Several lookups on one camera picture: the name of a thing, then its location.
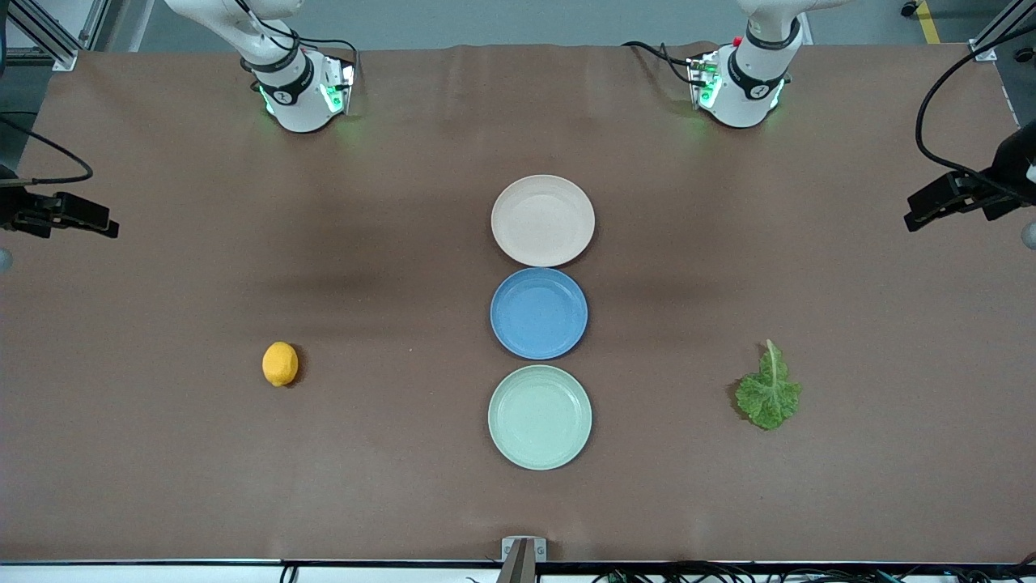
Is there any yellow lemon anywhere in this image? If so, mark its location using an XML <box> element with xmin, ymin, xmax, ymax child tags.
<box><xmin>261</xmin><ymin>341</ymin><xmax>300</xmax><ymax>389</ymax></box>

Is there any green lettuce leaf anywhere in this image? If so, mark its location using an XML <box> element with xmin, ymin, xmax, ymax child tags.
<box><xmin>734</xmin><ymin>338</ymin><xmax>803</xmax><ymax>432</ymax></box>

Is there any brown table mat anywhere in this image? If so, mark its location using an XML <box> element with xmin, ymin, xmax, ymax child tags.
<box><xmin>0</xmin><ymin>40</ymin><xmax>1036</xmax><ymax>564</ymax></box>

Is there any pink round plate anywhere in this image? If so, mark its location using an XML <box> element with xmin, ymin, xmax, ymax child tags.
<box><xmin>490</xmin><ymin>174</ymin><xmax>597</xmax><ymax>268</ymax></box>

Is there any blue round plate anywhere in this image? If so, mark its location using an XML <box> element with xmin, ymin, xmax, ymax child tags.
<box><xmin>490</xmin><ymin>267</ymin><xmax>589</xmax><ymax>361</ymax></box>

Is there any light green round plate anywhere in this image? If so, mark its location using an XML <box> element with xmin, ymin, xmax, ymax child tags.
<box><xmin>487</xmin><ymin>364</ymin><xmax>593</xmax><ymax>472</ymax></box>

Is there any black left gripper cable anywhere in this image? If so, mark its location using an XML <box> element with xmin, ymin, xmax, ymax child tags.
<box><xmin>914</xmin><ymin>23</ymin><xmax>1036</xmax><ymax>197</ymax></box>

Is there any aluminium frame profile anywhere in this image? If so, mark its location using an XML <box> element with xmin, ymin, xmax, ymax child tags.
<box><xmin>969</xmin><ymin>0</ymin><xmax>1036</xmax><ymax>63</ymax></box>
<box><xmin>0</xmin><ymin>0</ymin><xmax>110</xmax><ymax>72</ymax></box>

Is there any black right arm base cable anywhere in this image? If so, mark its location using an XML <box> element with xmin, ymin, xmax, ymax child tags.
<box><xmin>275</xmin><ymin>24</ymin><xmax>362</xmax><ymax>87</ymax></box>

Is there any black arm base cable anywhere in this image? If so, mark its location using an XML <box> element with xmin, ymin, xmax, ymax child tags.
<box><xmin>275</xmin><ymin>24</ymin><xmax>362</xmax><ymax>87</ymax></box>
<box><xmin>621</xmin><ymin>40</ymin><xmax>707</xmax><ymax>87</ymax></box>

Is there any black left arm base cable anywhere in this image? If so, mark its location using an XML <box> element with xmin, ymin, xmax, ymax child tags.
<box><xmin>621</xmin><ymin>40</ymin><xmax>707</xmax><ymax>87</ymax></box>

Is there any grey metal camera mount bracket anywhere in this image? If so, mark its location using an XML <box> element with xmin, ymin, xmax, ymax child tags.
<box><xmin>501</xmin><ymin>535</ymin><xmax>548</xmax><ymax>583</ymax></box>

